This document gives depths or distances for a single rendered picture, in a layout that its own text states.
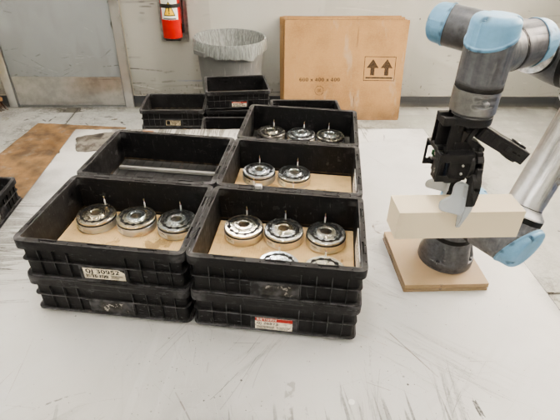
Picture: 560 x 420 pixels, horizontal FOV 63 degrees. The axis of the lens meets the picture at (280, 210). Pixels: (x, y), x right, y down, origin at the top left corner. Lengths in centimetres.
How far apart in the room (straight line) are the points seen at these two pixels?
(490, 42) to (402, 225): 34
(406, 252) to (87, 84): 354
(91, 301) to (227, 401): 43
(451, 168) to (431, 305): 53
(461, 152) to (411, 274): 56
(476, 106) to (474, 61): 7
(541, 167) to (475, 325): 42
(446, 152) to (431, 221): 14
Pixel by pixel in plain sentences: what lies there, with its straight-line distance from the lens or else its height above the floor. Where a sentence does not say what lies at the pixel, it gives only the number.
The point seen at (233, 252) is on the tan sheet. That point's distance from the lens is 117.
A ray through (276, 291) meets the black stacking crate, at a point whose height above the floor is 84.
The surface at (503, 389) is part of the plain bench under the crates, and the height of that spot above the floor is 70.
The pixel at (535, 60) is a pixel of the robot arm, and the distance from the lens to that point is 88.
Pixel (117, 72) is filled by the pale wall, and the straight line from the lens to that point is 431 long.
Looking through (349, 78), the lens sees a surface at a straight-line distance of 404.
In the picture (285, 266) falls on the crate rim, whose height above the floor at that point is 93.
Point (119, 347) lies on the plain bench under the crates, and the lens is 117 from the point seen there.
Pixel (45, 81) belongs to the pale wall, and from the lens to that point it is 454.
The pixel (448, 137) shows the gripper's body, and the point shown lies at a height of 125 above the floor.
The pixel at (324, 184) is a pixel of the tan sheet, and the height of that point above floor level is 83.
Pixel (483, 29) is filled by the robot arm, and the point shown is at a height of 142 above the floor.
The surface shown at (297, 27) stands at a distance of 394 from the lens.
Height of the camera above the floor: 157
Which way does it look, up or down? 34 degrees down
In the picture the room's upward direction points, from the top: 2 degrees clockwise
